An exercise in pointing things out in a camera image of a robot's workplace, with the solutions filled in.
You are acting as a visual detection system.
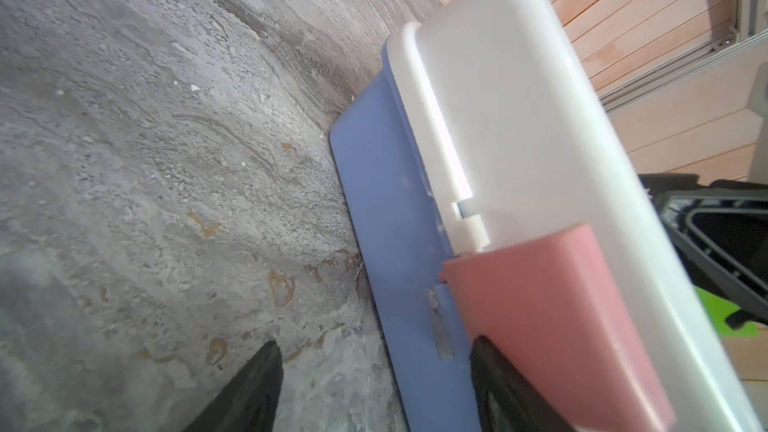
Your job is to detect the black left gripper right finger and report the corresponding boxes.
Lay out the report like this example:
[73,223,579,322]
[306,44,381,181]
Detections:
[470,336,575,432]

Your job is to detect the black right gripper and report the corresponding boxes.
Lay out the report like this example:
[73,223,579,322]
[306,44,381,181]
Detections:
[639,173,767,330]

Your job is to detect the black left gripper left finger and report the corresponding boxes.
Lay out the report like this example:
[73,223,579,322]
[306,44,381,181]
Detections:
[184,340,284,432]

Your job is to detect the white toolbox lid pink handle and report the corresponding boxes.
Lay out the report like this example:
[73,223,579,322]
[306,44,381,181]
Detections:
[386,0,761,431]

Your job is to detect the blue toolbox base tray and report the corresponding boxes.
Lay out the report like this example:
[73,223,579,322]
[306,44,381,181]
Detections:
[330,59,481,431]

